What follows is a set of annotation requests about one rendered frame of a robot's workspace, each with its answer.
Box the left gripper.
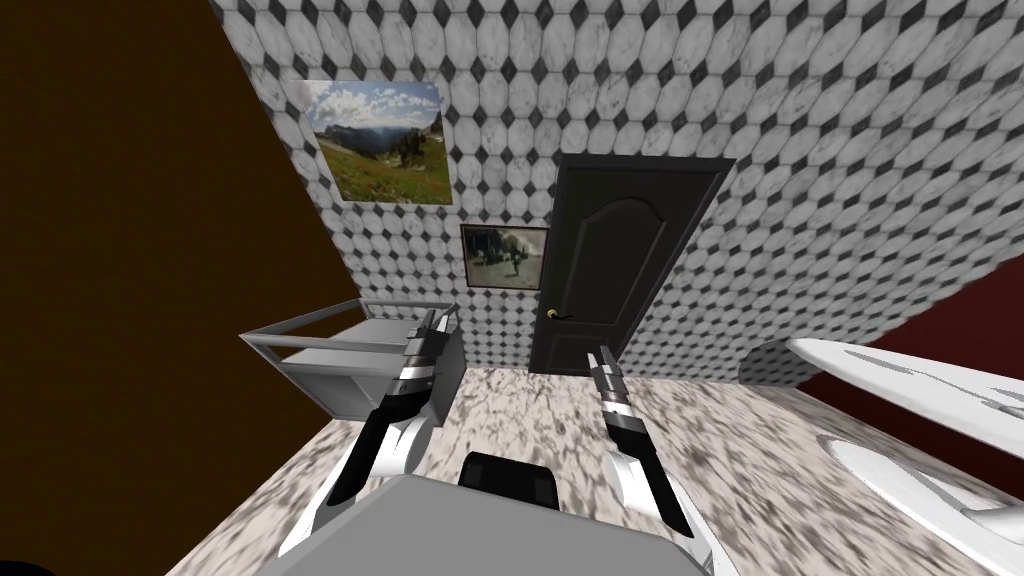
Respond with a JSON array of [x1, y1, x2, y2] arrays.
[[402, 303, 462, 372]]

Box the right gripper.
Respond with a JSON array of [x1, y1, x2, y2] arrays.
[[587, 344, 632, 402]]

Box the small dark framed picture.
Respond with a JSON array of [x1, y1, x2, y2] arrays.
[[459, 223, 552, 292]]

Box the grey open shelf cabinet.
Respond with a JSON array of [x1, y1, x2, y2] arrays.
[[237, 296, 470, 427]]

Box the black panelled door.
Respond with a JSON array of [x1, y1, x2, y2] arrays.
[[527, 152, 738, 378]]

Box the mountain meadow landscape picture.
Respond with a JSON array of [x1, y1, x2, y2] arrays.
[[299, 77, 456, 209]]

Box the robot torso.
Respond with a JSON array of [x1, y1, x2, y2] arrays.
[[255, 451, 715, 576]]

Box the white long bathtub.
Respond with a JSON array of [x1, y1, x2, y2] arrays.
[[782, 335, 1024, 464]]

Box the white oval toilet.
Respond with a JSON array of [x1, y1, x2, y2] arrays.
[[815, 431, 1024, 576]]

